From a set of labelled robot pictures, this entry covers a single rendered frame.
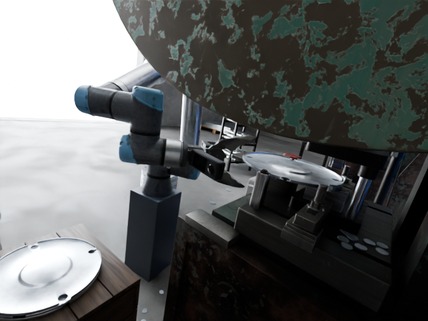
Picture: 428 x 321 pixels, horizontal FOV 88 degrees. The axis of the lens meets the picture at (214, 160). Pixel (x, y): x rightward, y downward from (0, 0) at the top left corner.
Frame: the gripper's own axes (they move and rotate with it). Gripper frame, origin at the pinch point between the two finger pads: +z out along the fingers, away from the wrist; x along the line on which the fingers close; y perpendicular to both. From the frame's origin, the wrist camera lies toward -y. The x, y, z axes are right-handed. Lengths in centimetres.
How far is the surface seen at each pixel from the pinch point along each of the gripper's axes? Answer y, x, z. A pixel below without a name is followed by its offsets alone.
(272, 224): -18.9, 7.6, -0.9
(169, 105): 554, 24, -4
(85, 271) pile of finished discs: 5, 41, -44
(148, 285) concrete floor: 34, 78, -24
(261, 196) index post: -12.6, 4.1, -1.6
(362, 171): -20.1, -6.8, 15.9
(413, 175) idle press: 60, 13, 157
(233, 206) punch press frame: -0.5, 13.6, -2.8
